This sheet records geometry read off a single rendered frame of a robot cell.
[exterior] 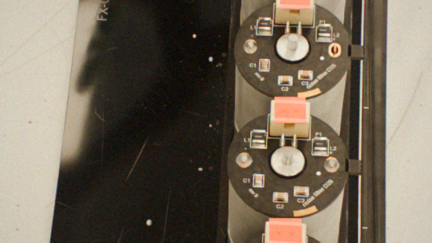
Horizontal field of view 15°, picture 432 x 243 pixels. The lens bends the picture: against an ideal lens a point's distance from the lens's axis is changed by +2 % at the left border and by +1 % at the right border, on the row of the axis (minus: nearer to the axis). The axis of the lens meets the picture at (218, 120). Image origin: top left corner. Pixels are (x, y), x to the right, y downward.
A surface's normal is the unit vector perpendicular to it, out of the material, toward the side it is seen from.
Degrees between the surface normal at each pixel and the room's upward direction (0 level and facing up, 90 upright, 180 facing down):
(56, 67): 0
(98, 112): 0
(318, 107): 90
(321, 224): 90
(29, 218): 0
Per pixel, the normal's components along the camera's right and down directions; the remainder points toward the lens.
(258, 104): -0.58, 0.70
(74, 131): 0.00, -0.50
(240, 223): -0.83, 0.48
